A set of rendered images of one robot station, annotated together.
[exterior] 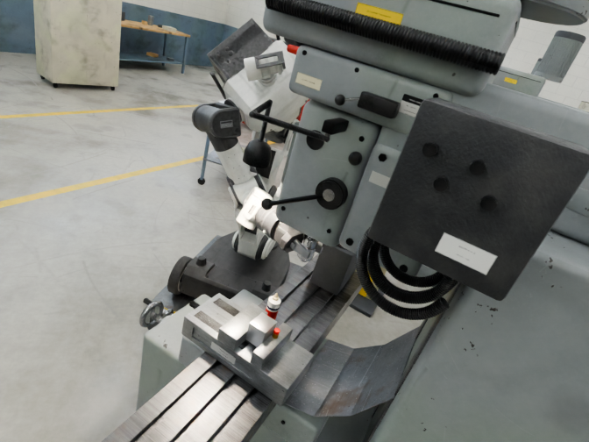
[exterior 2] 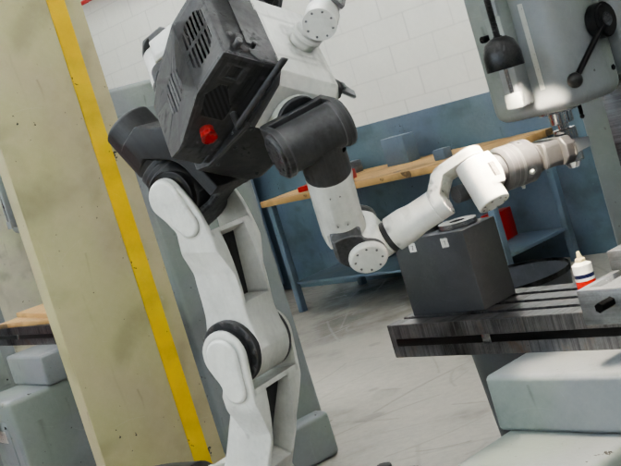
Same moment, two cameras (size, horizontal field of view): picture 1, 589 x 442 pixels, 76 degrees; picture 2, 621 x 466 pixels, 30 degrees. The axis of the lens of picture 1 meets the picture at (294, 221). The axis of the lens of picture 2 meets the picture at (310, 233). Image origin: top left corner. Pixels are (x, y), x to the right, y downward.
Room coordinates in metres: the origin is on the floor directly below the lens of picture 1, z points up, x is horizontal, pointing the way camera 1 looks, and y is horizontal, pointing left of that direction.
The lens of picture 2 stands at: (0.28, 2.25, 1.46)
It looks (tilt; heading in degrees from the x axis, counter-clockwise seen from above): 6 degrees down; 299
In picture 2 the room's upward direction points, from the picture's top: 17 degrees counter-clockwise
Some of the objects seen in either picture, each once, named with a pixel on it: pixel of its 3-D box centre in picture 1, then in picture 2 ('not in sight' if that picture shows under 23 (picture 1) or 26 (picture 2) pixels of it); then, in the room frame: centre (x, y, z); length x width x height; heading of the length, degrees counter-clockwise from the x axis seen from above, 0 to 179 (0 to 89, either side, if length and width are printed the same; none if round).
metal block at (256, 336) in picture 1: (261, 330); not in sight; (0.78, 0.00, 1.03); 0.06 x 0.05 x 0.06; 157
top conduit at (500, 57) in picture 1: (372, 28); not in sight; (0.77, -0.04, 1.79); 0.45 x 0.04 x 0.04; 68
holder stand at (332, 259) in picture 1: (340, 256); (452, 263); (1.30, -0.22, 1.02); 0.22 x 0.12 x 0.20; 160
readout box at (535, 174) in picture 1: (465, 197); not in sight; (0.50, -0.21, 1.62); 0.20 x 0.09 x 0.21; 68
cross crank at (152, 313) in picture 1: (158, 318); not in sight; (1.11, 0.41, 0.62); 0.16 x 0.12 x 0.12; 68
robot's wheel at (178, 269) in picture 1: (181, 274); not in sight; (1.55, 0.48, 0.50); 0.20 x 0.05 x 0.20; 173
